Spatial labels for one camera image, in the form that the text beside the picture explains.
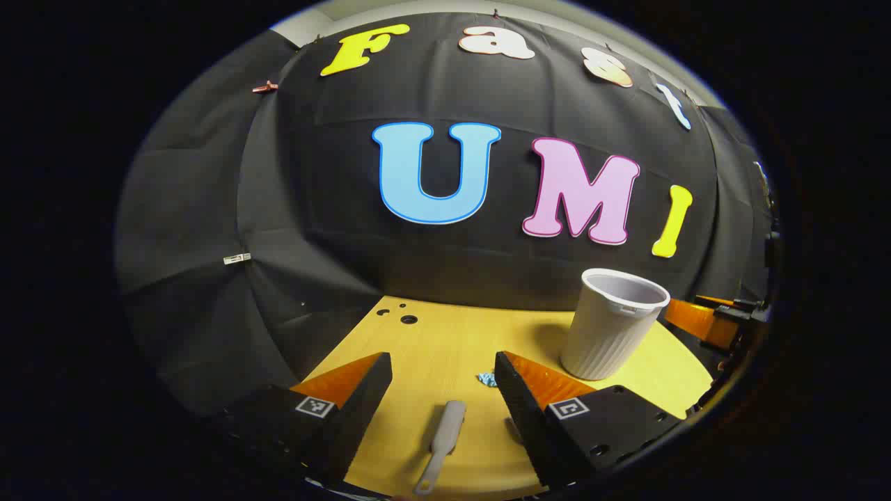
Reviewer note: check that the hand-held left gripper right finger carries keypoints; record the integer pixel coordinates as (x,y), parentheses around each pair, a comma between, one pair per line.
(518,410)

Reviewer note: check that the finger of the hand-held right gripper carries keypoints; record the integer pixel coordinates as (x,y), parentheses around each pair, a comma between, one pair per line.
(703,323)
(738,305)

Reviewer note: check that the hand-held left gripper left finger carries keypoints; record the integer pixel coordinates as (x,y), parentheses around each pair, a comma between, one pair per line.
(365,400)

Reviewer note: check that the light blue paper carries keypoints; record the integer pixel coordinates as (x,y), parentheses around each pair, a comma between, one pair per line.
(487,380)

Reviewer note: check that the small grey broom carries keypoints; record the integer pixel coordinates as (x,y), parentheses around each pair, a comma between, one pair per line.
(445,433)

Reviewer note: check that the white ribbed garbage bin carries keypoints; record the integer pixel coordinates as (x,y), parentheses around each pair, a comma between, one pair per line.
(612,327)

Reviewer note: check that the white cloth clip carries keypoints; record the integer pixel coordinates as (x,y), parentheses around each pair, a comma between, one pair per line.
(237,259)

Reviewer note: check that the black backdrop cloth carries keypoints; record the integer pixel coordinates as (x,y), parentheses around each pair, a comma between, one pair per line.
(313,209)

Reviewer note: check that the red cloth clip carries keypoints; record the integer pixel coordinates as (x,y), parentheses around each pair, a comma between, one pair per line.
(264,87)

